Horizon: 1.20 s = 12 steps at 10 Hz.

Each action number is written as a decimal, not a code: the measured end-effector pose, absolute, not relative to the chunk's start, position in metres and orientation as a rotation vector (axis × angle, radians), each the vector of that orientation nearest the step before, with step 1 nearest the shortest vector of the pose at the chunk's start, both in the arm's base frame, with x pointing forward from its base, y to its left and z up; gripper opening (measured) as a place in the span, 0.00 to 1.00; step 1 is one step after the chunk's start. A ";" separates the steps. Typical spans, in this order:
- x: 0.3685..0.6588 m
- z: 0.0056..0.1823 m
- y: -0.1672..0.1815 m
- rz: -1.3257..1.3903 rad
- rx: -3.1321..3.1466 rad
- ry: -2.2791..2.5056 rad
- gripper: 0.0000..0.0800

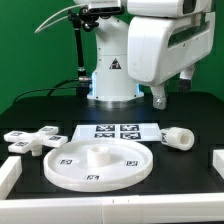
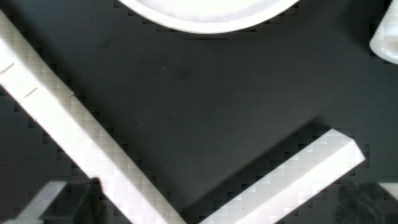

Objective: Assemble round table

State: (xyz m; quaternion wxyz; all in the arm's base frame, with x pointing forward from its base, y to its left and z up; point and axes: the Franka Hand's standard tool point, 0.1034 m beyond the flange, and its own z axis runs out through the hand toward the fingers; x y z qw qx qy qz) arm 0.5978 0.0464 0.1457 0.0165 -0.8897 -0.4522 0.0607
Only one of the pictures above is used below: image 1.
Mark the white front fence bar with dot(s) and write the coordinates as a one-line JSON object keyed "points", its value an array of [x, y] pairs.
{"points": [[154, 209]]}

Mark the white right fence block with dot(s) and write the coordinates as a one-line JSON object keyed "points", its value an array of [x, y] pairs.
{"points": [[218, 161]]}

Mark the white round table top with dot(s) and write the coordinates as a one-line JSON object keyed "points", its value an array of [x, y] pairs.
{"points": [[98, 165]]}

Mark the white cross-shaped table base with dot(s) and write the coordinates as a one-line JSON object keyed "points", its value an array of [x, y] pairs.
{"points": [[22, 142]]}

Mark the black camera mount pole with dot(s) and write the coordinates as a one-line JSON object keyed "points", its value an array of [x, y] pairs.
{"points": [[79, 43]]}

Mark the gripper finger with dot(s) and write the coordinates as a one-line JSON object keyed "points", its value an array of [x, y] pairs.
{"points": [[159, 96], [185, 79]]}

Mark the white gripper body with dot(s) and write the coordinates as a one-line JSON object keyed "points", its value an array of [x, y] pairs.
{"points": [[151, 61]]}

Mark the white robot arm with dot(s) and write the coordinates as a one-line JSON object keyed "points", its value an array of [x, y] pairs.
{"points": [[111, 83]]}

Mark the white left fence block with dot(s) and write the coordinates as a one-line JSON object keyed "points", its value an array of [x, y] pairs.
{"points": [[10, 171]]}

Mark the white marker tag plate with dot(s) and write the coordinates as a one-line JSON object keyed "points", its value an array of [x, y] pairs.
{"points": [[134, 132]]}

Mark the white fence block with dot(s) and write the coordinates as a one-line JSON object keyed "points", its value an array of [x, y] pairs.
{"points": [[10, 171], [218, 161]]}

